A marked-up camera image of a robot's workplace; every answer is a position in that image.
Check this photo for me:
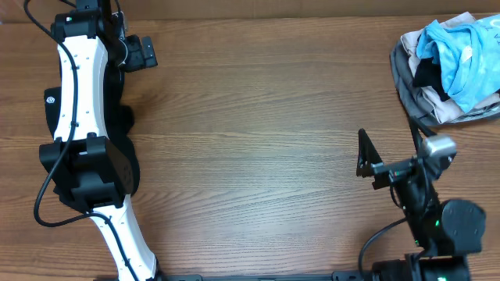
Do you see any grey folded garment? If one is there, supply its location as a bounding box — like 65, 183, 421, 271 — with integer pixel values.
390, 42, 499, 126

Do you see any light blue printed t-shirt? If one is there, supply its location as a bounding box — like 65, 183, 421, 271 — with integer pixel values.
416, 15, 499, 112

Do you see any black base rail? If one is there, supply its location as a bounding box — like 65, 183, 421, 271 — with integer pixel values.
162, 271, 363, 281

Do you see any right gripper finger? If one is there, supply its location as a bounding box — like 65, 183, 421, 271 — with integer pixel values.
408, 116, 436, 156
356, 129, 383, 177

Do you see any black folded garment on pile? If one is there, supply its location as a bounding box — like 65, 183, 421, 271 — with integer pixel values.
412, 58, 450, 101

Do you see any black garment with logo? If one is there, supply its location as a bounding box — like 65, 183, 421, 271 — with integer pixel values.
43, 86, 141, 214

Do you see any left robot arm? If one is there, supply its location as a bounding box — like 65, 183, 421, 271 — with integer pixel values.
39, 0, 162, 280

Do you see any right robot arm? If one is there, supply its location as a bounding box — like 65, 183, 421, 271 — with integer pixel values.
356, 117, 486, 280

